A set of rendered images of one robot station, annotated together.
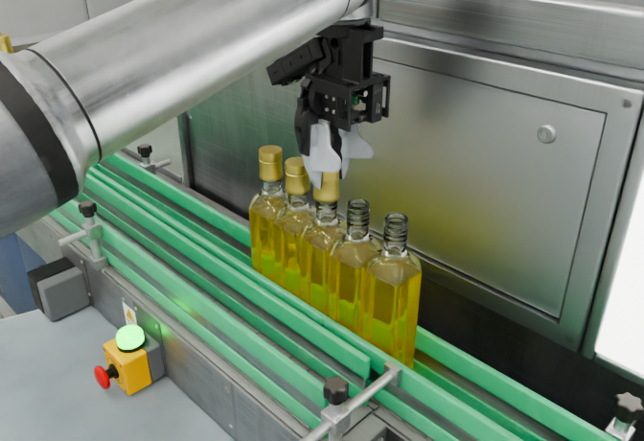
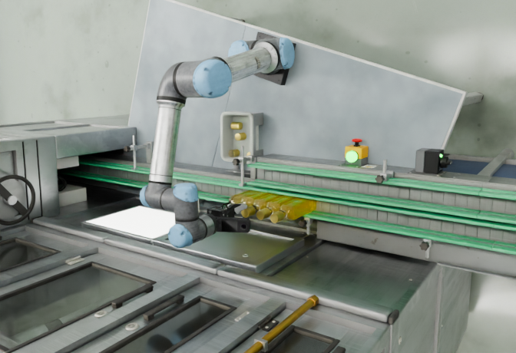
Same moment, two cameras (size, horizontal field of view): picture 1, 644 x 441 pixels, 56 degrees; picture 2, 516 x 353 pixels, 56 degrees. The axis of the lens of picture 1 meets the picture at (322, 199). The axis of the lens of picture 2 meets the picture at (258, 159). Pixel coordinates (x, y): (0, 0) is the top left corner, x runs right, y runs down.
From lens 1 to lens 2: 1.82 m
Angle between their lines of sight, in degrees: 81
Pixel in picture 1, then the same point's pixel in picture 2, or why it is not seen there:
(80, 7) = not seen: outside the picture
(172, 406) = (338, 153)
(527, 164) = not seen: hidden behind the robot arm
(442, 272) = not seen: hidden behind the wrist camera
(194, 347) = (315, 164)
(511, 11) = (174, 255)
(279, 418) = (272, 160)
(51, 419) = (365, 117)
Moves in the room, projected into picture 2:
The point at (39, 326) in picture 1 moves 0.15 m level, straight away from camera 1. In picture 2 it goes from (426, 143) to (468, 156)
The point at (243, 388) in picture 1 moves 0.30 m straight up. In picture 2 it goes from (289, 161) to (246, 173)
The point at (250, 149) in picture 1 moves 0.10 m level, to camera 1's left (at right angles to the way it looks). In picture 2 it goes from (353, 265) to (374, 250)
